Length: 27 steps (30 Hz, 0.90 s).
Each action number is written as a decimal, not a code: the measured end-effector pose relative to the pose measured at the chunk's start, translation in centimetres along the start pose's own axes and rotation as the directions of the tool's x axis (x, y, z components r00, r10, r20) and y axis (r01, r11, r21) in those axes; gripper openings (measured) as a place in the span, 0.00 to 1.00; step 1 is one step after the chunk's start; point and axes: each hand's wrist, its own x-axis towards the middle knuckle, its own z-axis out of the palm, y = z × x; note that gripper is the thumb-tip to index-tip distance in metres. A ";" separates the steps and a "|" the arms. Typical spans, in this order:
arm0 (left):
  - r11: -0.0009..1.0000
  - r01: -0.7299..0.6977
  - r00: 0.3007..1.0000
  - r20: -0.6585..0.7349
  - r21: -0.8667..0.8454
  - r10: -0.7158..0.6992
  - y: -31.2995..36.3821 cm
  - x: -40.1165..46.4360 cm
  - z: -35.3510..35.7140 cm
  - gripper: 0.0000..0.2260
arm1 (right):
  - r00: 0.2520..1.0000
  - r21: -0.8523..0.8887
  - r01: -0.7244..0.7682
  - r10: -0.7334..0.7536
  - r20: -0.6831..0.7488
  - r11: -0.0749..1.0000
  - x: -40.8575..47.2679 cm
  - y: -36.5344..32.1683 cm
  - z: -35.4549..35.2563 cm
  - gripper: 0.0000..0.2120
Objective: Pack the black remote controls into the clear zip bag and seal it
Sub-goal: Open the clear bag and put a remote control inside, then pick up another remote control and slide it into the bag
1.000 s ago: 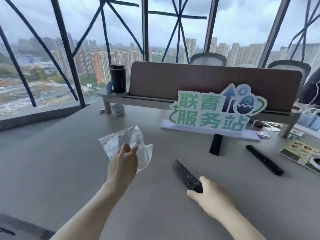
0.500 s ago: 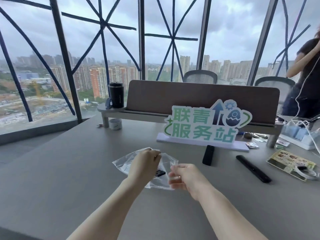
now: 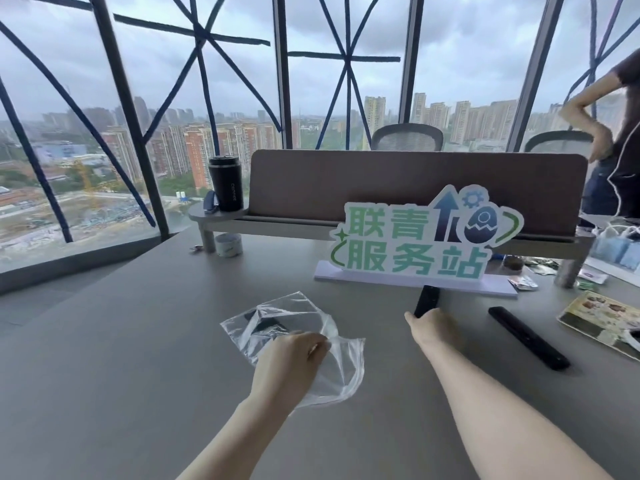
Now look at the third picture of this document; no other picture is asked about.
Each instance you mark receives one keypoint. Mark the black travel tumbler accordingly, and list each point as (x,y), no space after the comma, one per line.
(226,184)

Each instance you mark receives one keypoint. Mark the person's left forearm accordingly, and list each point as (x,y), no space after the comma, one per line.
(230,439)

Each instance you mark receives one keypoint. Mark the small white sachet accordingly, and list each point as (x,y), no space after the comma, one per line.
(522,283)

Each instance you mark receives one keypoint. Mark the white tape roll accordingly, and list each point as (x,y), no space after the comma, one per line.
(229,245)

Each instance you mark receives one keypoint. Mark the person's right thumb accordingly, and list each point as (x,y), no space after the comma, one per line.
(412,319)

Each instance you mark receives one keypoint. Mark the small dark round jar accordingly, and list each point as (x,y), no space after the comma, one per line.
(513,264)

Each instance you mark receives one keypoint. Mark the green and white standing sign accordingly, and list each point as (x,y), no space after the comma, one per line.
(415,244)

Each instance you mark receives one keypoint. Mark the colourful printed booklet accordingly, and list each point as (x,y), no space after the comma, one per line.
(600,319)

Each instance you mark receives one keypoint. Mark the brown felt desk divider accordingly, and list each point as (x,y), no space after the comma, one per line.
(400,187)

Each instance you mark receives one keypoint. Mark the person's left hand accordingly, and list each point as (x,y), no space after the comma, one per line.
(285,364)

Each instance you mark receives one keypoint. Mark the grey desk riser shelf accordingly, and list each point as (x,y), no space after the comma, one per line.
(280,225)

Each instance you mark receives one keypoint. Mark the small green sachet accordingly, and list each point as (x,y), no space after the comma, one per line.
(592,278)

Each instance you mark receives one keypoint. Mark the pile of blue packets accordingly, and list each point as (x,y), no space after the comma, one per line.
(617,249)

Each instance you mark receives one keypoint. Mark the clear plastic zip bag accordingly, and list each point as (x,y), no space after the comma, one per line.
(330,374)

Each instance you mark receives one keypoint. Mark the long black remote control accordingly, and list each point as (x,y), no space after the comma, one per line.
(529,337)

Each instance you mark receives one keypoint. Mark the grey mesh office chair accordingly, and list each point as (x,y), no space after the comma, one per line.
(407,137)
(560,142)

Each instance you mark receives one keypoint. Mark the person's right hand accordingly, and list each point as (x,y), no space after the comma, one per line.
(436,332)

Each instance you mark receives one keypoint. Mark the small metal keys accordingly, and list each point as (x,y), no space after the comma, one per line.
(195,248)

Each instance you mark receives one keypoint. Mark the person's right forearm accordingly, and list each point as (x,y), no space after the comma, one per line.
(490,409)

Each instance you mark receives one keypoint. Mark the person's left fingers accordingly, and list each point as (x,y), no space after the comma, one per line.
(316,344)

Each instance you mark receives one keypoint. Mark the dark window frame post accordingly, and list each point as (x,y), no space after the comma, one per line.
(535,69)
(411,54)
(282,74)

